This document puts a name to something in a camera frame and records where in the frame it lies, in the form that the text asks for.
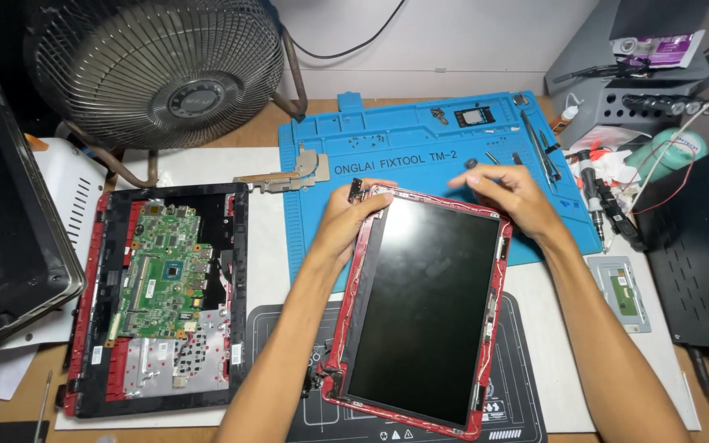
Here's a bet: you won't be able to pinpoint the person's right hand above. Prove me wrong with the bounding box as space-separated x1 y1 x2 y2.
447 163 569 248

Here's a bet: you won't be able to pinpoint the person's left hand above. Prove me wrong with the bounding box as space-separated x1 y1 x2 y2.
310 178 400 267

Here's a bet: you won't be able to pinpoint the red laptop screen assembly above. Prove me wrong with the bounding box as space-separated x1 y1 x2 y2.
319 185 513 441

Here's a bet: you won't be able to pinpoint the cluster of small black screws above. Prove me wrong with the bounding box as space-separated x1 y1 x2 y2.
347 134 387 150

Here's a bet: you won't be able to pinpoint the blue silicone repair mat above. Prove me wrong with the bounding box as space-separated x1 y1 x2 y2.
277 91 603 294

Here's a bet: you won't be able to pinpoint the small black framed chip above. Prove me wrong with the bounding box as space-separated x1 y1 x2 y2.
454 106 494 128

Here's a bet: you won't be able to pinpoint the silver tweezers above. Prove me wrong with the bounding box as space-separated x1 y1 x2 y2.
519 110 556 185

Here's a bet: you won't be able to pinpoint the black tweezers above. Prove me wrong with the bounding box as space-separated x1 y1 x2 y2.
539 130 562 183

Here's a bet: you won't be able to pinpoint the copper laptop heat sink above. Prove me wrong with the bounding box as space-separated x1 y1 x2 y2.
233 148 331 194

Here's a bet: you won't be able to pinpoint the black electric screwdriver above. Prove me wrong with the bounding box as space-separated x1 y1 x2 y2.
578 149 608 253

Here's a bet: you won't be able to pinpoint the white table sheet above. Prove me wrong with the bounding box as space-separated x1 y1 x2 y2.
54 146 702 432

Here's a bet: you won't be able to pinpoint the crumpled white tissue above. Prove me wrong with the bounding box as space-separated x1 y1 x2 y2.
567 126 636 185

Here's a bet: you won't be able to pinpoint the black handheld tool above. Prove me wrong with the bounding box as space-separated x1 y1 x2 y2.
595 178 645 251

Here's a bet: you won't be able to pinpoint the black tool on stand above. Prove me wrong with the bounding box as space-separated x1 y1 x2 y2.
553 62 651 84

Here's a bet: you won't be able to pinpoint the red black laptop base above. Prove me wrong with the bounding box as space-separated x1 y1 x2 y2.
62 183 251 419

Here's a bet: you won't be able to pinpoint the green tape roll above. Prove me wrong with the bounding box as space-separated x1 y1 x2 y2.
624 128 709 184

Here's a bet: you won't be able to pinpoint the grey touchpad module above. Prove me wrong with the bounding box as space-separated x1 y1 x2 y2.
587 255 652 334

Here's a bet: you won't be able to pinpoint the black work mat white lines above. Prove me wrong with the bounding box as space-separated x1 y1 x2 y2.
245 292 548 443

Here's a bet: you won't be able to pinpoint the grey tool holder stand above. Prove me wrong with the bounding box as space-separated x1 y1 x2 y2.
544 0 709 150

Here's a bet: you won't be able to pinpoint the purple white packet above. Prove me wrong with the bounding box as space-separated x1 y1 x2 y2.
610 30 707 69

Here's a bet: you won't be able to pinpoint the green laptop motherboard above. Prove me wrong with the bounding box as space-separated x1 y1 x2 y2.
105 203 214 341

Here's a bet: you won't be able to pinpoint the black perforated metal box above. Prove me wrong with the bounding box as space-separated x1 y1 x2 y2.
631 143 709 350

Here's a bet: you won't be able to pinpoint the metal floor fan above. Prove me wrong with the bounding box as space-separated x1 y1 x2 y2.
22 0 309 189

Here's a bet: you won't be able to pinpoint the white perforated metal panel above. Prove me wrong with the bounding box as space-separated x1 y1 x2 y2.
0 137 109 352

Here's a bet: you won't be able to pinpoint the black laptop with silver edge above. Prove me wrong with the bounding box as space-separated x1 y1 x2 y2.
0 75 88 359

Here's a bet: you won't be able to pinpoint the thin silver screwdriver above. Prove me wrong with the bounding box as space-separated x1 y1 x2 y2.
33 370 54 443

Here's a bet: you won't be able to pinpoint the black wall cable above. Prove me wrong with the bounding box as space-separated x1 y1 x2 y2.
281 0 406 61

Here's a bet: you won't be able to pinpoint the row of screwdriver handles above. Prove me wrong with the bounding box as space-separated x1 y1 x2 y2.
622 92 709 118

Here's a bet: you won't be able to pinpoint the white cable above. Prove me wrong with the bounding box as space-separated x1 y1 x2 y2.
628 74 709 214

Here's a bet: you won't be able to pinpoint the thin red wire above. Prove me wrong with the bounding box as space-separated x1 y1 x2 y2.
630 142 698 215

